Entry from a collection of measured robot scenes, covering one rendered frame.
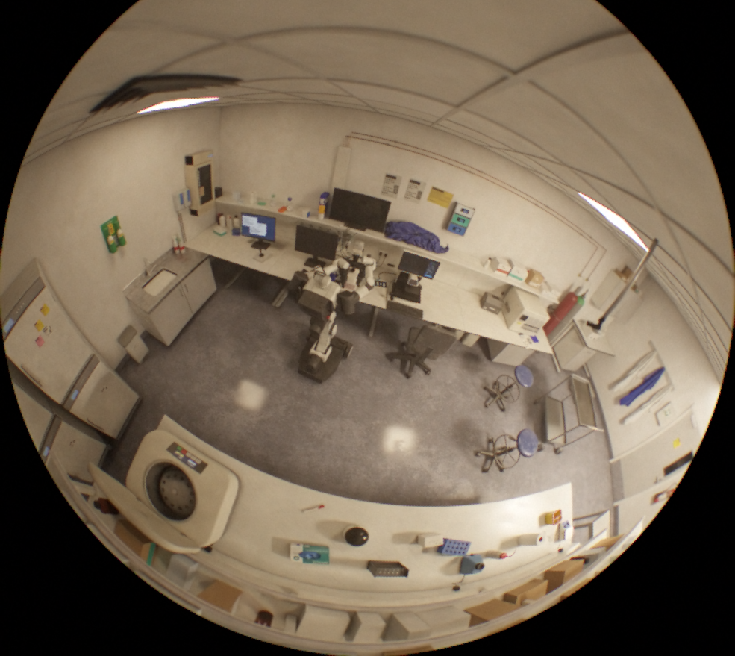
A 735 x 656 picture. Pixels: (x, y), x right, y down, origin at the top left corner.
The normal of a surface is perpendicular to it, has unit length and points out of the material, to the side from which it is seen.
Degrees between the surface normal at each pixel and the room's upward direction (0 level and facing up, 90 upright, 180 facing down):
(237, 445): 0
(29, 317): 90
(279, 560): 0
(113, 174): 90
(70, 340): 90
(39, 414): 90
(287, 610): 0
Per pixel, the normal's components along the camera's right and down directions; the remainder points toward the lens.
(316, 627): 0.22, -0.74
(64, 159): 0.96, 0.28
